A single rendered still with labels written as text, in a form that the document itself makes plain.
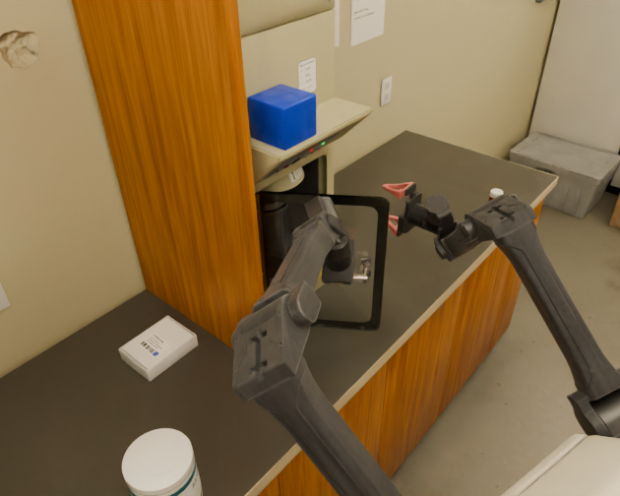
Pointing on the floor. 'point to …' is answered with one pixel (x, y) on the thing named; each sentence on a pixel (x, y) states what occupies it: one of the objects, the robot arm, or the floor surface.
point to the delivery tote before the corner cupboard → (568, 170)
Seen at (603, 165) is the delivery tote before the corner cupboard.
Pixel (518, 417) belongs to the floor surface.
